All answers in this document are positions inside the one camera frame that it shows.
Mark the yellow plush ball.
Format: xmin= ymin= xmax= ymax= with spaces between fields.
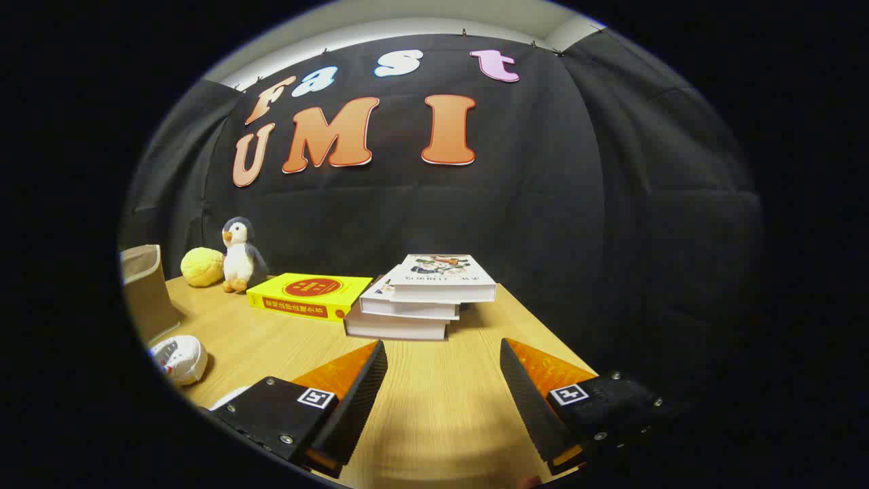
xmin=180 ymin=247 xmax=225 ymax=288

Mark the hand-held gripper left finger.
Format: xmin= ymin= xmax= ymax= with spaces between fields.
xmin=207 ymin=340 xmax=389 ymax=479

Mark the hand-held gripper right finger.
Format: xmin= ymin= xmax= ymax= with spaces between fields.
xmin=500 ymin=338 xmax=673 ymax=477

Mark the black backdrop cloth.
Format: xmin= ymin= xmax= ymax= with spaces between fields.
xmin=119 ymin=31 xmax=764 ymax=405

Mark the yellow book with red circle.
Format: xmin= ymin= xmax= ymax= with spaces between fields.
xmin=246 ymin=272 xmax=373 ymax=323

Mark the beige fabric storage box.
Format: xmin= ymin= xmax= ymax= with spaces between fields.
xmin=120 ymin=244 xmax=183 ymax=344

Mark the penguin plush toy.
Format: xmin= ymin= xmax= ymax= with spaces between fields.
xmin=221 ymin=217 xmax=268 ymax=294

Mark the white book with illustrated cover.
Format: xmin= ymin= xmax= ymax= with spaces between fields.
xmin=390 ymin=254 xmax=498 ymax=304

